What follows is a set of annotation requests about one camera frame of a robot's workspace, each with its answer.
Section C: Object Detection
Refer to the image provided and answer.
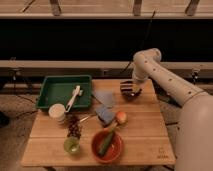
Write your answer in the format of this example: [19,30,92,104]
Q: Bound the striped whiteboard eraser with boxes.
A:
[120,81,133,95]

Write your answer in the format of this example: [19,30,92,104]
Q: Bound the white plastic scraper tool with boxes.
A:
[65,85,83,113]

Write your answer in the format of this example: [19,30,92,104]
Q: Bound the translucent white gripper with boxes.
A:
[132,72,148,93]

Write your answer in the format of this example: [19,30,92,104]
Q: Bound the light blue cloth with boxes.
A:
[92,90,115,108]

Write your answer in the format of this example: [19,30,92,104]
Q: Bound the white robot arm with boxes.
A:
[132,48,213,171]

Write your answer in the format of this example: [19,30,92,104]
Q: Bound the green plastic tray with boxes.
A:
[36,75,92,111]

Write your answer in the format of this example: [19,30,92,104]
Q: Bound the peach coloured apple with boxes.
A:
[116,111,127,125]

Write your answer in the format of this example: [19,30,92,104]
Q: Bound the white cylindrical cup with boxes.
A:
[48,103,65,122]

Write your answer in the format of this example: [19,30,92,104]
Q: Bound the blue sponge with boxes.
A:
[95,105,115,125]

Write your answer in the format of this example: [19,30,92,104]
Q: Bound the dark purple bowl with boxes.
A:
[120,80,142,101]

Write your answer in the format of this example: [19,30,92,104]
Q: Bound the black hanging cable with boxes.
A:
[118,10,157,76]

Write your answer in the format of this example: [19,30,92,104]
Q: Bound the green cucumber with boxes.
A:
[98,128,116,157]

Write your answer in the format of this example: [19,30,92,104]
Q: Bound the green small cup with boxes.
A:
[63,136,80,154]

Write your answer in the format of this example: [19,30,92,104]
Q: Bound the orange bowl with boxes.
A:
[91,130,123,164]

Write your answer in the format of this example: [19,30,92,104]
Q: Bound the black floor cable left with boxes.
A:
[11,68,40,120]

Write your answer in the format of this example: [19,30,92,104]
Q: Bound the metal spoon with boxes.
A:
[79,115,96,123]

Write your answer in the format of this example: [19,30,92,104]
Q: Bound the dark red grape bunch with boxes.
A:
[67,116,81,139]

